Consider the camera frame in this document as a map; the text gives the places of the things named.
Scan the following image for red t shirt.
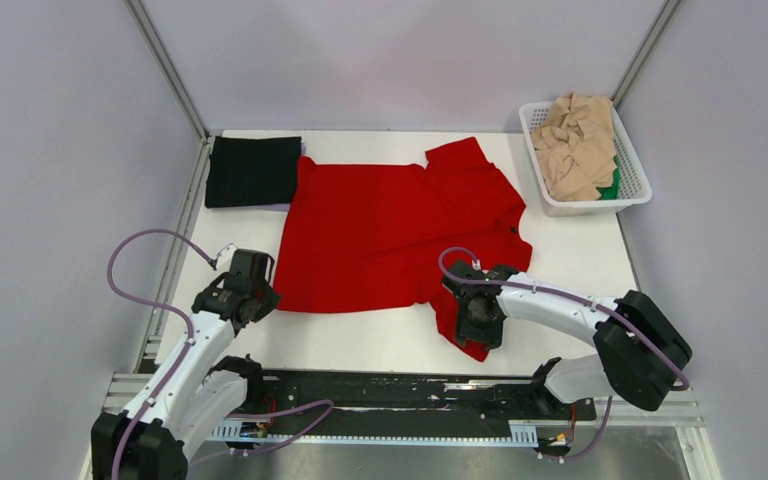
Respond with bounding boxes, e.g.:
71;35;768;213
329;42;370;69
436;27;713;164
273;137;532;340

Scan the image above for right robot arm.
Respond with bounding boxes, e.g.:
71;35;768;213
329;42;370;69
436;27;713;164
442;261;693;418

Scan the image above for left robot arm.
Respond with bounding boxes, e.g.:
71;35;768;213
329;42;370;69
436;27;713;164
91;245;281;479

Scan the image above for folded black t shirt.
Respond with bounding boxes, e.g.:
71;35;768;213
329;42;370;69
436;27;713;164
204;136;303;209

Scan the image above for green t shirt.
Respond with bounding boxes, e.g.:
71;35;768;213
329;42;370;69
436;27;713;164
595;156;621;200

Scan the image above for beige t shirt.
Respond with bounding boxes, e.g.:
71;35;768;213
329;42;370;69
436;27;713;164
531;93;616;202

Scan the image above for white plastic basket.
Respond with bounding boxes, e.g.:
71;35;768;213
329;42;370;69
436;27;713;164
518;101;652;217

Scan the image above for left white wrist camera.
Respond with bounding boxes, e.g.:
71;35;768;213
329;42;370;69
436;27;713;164
214;243;238;270

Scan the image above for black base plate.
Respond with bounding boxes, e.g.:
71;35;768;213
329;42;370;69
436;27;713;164
233;370;597;441

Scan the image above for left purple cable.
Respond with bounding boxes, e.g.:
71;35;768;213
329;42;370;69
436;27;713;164
105;229;335;480

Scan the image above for aluminium frame rail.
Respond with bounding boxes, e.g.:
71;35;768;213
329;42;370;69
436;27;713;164
79;372;723;480

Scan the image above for left frame post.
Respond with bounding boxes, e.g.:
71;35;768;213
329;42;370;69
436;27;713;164
123;0;209;143

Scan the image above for frame post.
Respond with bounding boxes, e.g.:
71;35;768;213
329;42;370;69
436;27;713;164
612;0;683;110
123;0;209;143

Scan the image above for right frame post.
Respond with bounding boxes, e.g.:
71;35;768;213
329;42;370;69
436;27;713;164
612;0;683;110

